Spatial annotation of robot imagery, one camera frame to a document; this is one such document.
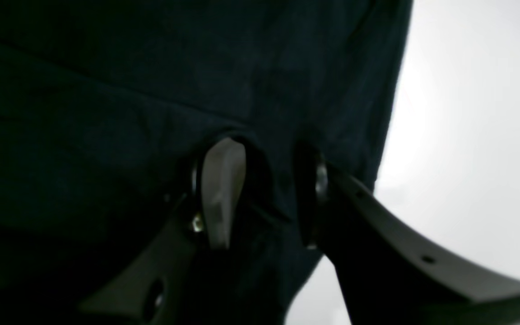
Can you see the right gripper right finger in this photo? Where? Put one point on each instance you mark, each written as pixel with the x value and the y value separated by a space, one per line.
pixel 390 274

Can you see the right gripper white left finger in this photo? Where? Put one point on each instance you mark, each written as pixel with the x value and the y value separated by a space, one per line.
pixel 151 287

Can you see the black T-shirt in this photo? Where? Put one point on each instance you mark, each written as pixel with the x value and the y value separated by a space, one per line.
pixel 101 101

